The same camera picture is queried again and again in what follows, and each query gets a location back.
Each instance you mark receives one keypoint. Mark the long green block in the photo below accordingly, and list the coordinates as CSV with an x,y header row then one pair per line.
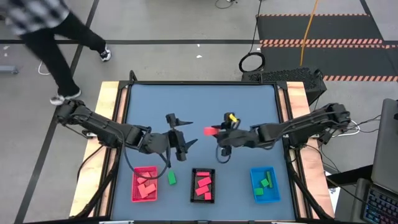
x,y
270,179

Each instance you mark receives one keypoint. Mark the grey floor object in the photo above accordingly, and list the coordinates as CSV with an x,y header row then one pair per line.
x,y
7,69

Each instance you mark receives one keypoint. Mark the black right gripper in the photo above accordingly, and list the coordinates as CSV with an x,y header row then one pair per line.
x,y
239,138

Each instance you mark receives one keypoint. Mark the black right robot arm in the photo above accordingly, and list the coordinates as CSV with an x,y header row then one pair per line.
x,y
304,124

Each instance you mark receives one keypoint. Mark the black laptop with lit keyboard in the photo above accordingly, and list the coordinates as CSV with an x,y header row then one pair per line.
x,y
381,207

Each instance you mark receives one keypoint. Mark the red plastic basket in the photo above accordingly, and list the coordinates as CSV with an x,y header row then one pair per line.
x,y
135,199

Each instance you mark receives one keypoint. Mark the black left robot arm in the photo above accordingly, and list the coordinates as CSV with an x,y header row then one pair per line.
x,y
102,129

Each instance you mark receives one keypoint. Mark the person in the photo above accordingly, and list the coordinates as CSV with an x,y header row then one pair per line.
x,y
46,46

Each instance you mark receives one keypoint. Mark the grey laptop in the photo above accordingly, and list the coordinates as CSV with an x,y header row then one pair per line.
x,y
387,146

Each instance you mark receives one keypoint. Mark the yellow small block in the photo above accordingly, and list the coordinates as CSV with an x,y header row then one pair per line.
x,y
232,117

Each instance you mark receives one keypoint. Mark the black perforated computer tower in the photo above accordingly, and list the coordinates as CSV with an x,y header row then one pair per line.
x,y
280,75

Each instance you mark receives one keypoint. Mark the blue plastic basket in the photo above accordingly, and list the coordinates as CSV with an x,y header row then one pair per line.
x,y
273,196

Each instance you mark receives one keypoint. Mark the black table frame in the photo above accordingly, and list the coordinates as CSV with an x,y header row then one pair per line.
x,y
202,82

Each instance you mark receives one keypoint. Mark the black stand base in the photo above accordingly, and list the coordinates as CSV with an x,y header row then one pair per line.
x,y
351,175

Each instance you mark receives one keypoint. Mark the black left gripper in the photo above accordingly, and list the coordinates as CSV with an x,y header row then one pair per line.
x,y
160,142

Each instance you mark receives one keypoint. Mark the blue table mat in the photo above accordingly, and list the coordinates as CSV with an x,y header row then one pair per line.
x,y
174,102

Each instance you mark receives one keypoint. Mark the black plastic basket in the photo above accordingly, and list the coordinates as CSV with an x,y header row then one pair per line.
x,y
192,199

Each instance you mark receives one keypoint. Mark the green wedge block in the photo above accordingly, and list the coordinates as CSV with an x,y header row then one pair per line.
x,y
171,178

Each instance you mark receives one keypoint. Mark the black mat with striped edge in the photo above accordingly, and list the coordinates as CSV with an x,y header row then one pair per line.
x,y
342,60
335,28

